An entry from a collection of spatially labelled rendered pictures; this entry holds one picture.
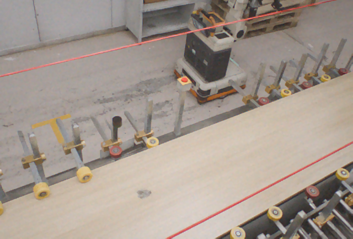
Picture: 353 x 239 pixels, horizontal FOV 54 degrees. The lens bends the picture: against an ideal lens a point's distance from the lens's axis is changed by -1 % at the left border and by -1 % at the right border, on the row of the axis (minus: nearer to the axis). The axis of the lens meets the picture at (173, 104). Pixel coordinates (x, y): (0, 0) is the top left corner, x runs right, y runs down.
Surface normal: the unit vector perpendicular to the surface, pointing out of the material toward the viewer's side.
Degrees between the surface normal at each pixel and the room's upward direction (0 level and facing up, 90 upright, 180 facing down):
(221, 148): 0
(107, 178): 0
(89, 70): 0
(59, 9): 90
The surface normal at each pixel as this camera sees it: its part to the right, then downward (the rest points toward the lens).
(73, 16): 0.51, 0.61
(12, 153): 0.10, -0.74
